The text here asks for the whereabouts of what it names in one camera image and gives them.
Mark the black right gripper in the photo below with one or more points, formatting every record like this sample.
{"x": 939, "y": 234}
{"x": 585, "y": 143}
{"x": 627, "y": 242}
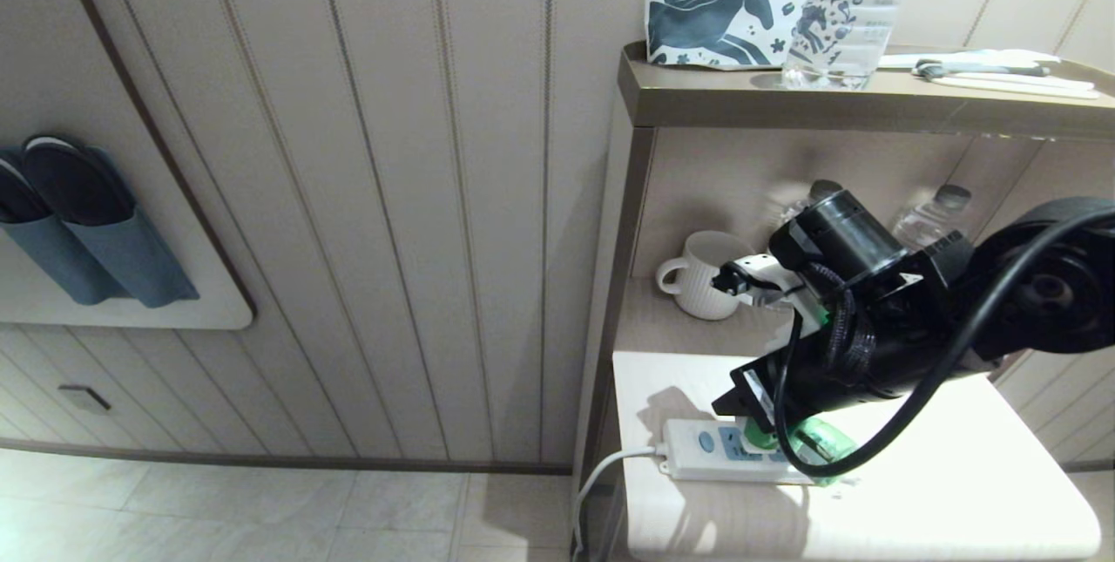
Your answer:
{"x": 897, "y": 344}

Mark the green mosquito repellent plug-in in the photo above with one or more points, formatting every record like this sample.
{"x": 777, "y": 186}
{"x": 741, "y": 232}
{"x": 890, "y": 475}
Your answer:
{"x": 823, "y": 440}

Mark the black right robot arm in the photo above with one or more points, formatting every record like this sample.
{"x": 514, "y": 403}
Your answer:
{"x": 1045, "y": 292}

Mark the white blue power strip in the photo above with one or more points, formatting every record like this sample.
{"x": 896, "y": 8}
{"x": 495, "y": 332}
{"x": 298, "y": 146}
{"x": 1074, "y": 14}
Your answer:
{"x": 688, "y": 449}

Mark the white ribbed mug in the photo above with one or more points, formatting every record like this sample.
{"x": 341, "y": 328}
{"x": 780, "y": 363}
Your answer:
{"x": 688, "y": 283}

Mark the plain label water bottle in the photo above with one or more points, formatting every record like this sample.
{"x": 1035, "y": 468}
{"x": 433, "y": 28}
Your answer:
{"x": 823, "y": 190}

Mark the patterned label water bottle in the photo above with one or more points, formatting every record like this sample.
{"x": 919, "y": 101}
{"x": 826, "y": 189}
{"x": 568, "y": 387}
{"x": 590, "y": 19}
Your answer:
{"x": 928, "y": 222}

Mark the beige wooden shelf nightstand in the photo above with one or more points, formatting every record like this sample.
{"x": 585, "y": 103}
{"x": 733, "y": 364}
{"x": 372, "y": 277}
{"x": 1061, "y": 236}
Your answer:
{"x": 784, "y": 100}

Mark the horse print pouch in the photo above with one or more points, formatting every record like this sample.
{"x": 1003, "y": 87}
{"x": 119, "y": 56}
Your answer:
{"x": 723, "y": 13}

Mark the large clear water bottle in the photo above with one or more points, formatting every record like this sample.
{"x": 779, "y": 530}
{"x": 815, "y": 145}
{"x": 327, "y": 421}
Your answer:
{"x": 849, "y": 22}

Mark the white wrapped toiletry packet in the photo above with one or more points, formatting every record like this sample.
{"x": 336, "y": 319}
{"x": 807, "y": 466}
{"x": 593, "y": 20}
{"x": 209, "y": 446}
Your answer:
{"x": 976, "y": 57}

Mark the white wrapped toothbrush stick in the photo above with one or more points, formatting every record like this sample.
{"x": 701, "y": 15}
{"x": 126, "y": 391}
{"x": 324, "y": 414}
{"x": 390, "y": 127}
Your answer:
{"x": 1019, "y": 84}

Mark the dark slippers in blue holder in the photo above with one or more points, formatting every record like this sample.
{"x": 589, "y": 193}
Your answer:
{"x": 139, "y": 261}

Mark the black slipper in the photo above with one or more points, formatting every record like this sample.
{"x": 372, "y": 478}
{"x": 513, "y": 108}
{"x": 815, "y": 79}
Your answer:
{"x": 17, "y": 196}
{"x": 78, "y": 183}

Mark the blue fabric slipper pouch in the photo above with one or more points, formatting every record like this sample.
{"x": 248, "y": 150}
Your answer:
{"x": 52, "y": 266}

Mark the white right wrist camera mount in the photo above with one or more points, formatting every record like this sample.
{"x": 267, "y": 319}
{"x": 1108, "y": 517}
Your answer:
{"x": 758, "y": 270}

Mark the grey wall socket plate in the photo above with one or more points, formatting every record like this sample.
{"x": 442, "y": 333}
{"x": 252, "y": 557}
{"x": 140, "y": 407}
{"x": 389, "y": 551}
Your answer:
{"x": 85, "y": 399}

